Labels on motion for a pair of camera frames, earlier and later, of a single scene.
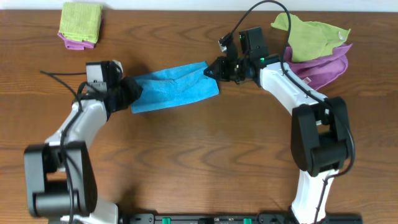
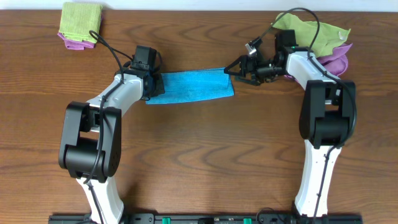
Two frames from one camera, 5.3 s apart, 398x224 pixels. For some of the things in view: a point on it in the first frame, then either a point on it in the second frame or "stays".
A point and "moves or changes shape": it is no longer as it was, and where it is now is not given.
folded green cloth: (81, 21) stays
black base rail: (232, 218) stays
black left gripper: (129, 93) → (157, 84)
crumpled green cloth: (310, 39) stays
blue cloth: (163, 89) moves or changes shape
